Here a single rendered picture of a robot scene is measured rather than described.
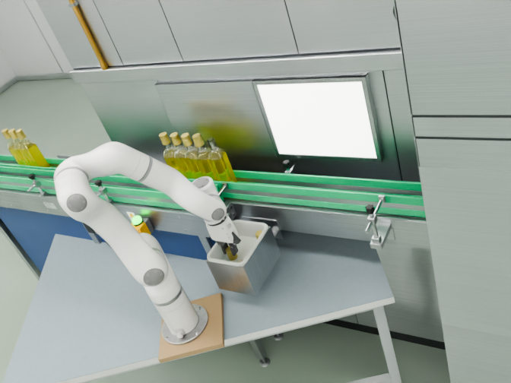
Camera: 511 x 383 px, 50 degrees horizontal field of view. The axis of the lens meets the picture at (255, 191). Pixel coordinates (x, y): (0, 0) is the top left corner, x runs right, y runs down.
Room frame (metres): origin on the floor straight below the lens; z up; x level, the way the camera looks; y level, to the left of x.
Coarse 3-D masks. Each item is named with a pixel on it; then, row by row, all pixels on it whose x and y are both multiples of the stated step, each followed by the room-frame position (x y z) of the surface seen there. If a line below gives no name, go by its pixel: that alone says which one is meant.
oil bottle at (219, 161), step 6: (216, 150) 1.86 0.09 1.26; (222, 150) 1.86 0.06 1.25; (210, 156) 1.86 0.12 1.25; (216, 156) 1.84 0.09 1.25; (222, 156) 1.85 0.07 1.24; (210, 162) 1.86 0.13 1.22; (216, 162) 1.84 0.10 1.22; (222, 162) 1.84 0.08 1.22; (228, 162) 1.87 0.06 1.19; (216, 168) 1.85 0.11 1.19; (222, 168) 1.83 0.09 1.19; (228, 168) 1.86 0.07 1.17; (216, 174) 1.86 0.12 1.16; (222, 174) 1.84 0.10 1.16; (228, 174) 1.85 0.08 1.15; (222, 180) 1.85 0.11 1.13; (228, 180) 1.84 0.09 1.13; (234, 180) 1.86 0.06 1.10
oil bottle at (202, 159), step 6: (204, 150) 1.89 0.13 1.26; (210, 150) 1.90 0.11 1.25; (198, 156) 1.89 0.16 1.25; (204, 156) 1.87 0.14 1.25; (198, 162) 1.89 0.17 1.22; (204, 162) 1.88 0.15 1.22; (204, 168) 1.88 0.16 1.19; (210, 168) 1.87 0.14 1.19; (204, 174) 1.89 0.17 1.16; (210, 174) 1.87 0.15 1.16; (216, 180) 1.87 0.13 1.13
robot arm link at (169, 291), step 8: (152, 240) 1.57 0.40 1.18; (160, 248) 1.55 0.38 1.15; (168, 264) 1.57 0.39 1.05; (168, 272) 1.54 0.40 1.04; (168, 280) 1.51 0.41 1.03; (176, 280) 1.52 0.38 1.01; (144, 288) 1.52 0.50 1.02; (152, 288) 1.50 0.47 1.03; (160, 288) 1.49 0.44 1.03; (168, 288) 1.48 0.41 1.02; (176, 288) 1.50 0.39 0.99; (152, 296) 1.49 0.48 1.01; (160, 296) 1.47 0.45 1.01; (168, 296) 1.47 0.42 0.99; (176, 296) 1.48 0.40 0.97; (160, 304) 1.47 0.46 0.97; (168, 304) 1.47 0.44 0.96
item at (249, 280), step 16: (272, 224) 1.69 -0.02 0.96; (272, 240) 1.62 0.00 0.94; (256, 256) 1.53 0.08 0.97; (272, 256) 1.60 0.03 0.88; (224, 272) 1.53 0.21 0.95; (240, 272) 1.48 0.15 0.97; (256, 272) 1.51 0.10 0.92; (224, 288) 1.56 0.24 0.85; (240, 288) 1.51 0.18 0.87; (256, 288) 1.48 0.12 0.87
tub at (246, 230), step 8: (240, 224) 1.71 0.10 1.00; (248, 224) 1.69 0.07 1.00; (256, 224) 1.66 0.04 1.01; (264, 224) 1.64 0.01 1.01; (240, 232) 1.72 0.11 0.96; (248, 232) 1.69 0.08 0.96; (264, 232) 1.60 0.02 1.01; (248, 240) 1.67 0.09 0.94; (256, 240) 1.57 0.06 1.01; (216, 248) 1.62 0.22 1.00; (240, 248) 1.64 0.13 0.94; (248, 248) 1.63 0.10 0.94; (208, 256) 1.58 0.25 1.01; (216, 256) 1.60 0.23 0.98; (224, 256) 1.63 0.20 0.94; (240, 256) 1.60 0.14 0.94; (248, 256) 1.50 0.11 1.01; (232, 264) 1.49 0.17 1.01; (240, 264) 1.48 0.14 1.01
